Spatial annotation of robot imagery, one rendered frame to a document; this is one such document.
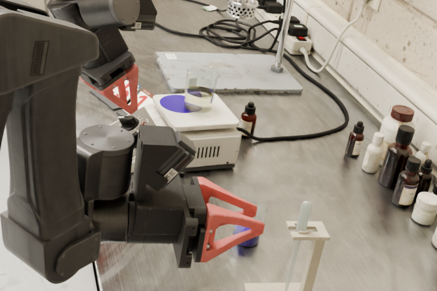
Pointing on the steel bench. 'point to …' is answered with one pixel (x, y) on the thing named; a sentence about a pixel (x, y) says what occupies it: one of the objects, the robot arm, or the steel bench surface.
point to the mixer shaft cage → (233, 8)
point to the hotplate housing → (205, 145)
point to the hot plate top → (192, 123)
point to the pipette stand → (320, 236)
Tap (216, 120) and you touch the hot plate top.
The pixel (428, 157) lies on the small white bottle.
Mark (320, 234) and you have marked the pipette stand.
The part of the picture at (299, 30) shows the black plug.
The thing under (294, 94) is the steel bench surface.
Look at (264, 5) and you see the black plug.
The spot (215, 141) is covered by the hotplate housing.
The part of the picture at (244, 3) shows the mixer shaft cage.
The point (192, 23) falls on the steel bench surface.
